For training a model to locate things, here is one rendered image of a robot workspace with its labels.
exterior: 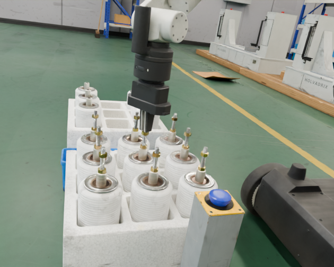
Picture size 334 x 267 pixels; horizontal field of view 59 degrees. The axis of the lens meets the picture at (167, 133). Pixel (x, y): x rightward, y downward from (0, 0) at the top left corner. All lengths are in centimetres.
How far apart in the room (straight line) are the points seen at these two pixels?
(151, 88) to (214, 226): 34
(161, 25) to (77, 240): 48
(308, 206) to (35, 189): 86
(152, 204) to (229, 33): 462
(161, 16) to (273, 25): 335
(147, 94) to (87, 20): 624
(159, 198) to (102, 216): 13
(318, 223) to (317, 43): 273
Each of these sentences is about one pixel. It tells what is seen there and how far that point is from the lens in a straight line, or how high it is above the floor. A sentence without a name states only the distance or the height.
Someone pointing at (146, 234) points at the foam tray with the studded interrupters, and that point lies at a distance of 69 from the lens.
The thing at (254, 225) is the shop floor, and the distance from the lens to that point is 109.
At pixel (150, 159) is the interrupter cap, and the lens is 79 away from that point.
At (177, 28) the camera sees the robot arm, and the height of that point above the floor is 59.
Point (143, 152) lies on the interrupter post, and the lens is 78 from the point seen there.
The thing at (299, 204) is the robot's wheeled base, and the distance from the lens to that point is 90.
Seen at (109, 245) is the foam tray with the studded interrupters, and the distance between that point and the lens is 69.
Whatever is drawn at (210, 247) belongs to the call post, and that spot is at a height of 24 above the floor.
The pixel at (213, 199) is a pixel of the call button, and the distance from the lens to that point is 54.
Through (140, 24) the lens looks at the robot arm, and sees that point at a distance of 66.
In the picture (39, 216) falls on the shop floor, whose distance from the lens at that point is 101.
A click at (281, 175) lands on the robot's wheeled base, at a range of 98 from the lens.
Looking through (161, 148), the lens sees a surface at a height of 24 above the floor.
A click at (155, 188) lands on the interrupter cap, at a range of 68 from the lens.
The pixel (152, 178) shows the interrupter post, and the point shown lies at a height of 27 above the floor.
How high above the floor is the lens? 62
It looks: 22 degrees down
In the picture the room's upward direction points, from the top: 8 degrees clockwise
